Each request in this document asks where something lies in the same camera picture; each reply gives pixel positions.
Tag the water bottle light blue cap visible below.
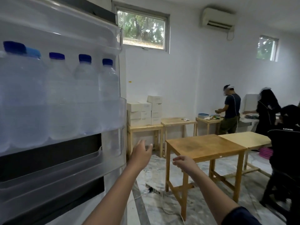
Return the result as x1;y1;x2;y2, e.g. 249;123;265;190
23;47;50;148

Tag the small wooden table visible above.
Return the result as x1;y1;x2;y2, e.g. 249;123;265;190
196;116;223;136
161;117;198;158
127;123;164;158

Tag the large wall window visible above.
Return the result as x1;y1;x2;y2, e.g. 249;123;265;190
112;2;171;54

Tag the person's right forearm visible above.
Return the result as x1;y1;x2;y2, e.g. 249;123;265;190
192;170;240;224

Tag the small wall window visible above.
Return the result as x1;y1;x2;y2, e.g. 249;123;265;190
256;34;280;62

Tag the stack of white boxes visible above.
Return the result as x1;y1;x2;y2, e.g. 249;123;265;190
126;95;163;127

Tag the person's right hand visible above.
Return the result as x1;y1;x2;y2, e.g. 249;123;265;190
172;155;202;178

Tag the pale wooden table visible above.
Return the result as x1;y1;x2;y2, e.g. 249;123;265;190
218;131;272;178

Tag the white floor power strip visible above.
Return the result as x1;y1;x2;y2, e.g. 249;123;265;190
145;183;165;196

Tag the clear water bottle blue cap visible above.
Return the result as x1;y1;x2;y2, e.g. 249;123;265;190
0;41;30;153
45;52;77;141
73;54;101;136
98;58;121;134

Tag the person's left hand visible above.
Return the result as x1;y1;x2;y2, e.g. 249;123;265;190
127;139;154;173

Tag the pink basket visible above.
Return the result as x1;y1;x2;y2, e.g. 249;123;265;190
258;147;274;160

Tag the silver refrigerator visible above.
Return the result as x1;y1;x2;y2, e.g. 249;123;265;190
0;0;128;225

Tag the white air conditioner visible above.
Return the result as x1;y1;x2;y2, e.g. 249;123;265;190
200;7;237;33

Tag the white cloth covered table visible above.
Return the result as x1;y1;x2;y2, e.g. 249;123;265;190
238;114;261;133

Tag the brown wooden table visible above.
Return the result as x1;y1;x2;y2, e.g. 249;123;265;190
165;134;247;221

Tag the person's left forearm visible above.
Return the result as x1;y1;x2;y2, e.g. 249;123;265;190
82;161;142;225

